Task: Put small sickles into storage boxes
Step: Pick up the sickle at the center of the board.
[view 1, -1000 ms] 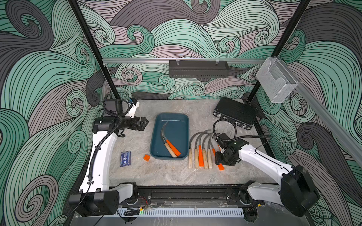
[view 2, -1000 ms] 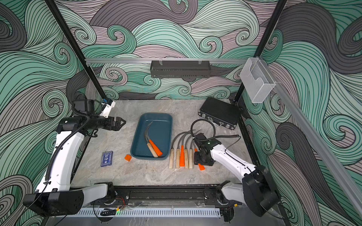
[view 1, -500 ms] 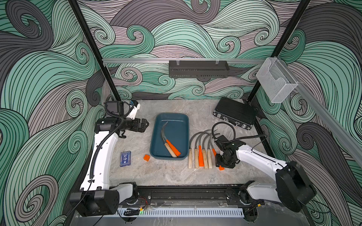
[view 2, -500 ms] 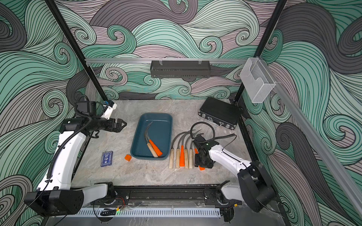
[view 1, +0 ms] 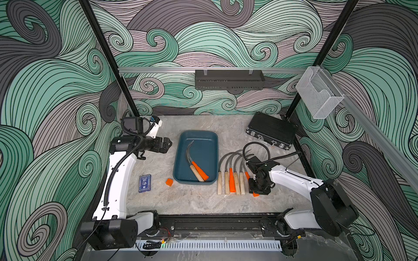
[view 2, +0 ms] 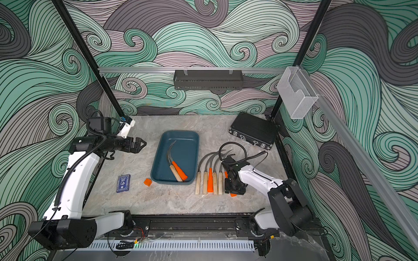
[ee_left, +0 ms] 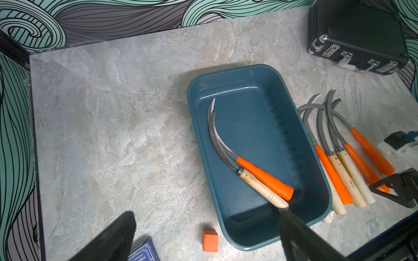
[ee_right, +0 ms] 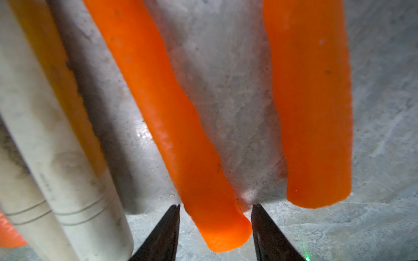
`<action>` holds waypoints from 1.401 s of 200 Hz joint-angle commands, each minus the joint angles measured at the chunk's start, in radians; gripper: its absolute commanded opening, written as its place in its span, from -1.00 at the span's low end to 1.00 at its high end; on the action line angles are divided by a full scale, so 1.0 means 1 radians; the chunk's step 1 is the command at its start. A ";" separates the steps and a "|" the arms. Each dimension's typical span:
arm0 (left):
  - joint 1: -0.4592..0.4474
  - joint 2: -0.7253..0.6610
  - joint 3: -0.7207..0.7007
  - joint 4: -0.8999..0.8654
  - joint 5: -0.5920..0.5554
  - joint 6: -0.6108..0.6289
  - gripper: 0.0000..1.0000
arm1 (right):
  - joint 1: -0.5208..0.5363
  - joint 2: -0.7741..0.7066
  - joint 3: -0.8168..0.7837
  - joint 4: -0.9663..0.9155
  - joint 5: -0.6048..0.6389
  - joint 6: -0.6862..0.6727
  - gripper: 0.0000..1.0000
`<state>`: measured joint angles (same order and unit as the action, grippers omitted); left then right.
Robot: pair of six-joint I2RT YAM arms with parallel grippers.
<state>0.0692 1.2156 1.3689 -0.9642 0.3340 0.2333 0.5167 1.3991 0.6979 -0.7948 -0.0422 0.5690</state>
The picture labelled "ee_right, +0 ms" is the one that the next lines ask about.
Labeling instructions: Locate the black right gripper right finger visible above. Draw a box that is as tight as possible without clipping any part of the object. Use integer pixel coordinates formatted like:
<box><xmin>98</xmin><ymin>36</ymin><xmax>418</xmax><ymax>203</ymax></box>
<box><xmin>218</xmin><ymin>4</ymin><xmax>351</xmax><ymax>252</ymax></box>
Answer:
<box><xmin>251</xmin><ymin>204</ymin><xmax>305</xmax><ymax>261</ymax></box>

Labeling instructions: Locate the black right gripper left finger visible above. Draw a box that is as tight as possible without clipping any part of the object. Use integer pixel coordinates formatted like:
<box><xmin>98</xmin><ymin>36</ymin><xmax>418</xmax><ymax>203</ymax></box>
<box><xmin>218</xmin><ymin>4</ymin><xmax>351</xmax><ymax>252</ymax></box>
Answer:
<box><xmin>129</xmin><ymin>204</ymin><xmax>180</xmax><ymax>261</ymax></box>

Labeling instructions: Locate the orange handle sickle long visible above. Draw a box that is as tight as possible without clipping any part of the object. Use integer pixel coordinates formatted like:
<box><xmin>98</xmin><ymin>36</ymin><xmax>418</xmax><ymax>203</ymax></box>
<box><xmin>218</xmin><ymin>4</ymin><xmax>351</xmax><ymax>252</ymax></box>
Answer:
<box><xmin>85</xmin><ymin>1</ymin><xmax>252</xmax><ymax>253</ymax></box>

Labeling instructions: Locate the orange handle sickle left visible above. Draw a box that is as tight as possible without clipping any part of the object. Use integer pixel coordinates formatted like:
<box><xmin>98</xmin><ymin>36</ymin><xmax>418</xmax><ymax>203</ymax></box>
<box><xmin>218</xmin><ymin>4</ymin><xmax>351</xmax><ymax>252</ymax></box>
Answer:
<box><xmin>0</xmin><ymin>213</ymin><xmax>28</xmax><ymax>248</ymax></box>

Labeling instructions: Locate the orange handle sickle rightmost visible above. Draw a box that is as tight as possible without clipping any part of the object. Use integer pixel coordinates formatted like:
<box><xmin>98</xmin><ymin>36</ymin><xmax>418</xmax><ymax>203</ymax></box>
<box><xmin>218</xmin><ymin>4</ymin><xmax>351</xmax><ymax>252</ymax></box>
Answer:
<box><xmin>263</xmin><ymin>1</ymin><xmax>353</xmax><ymax>209</ymax></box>

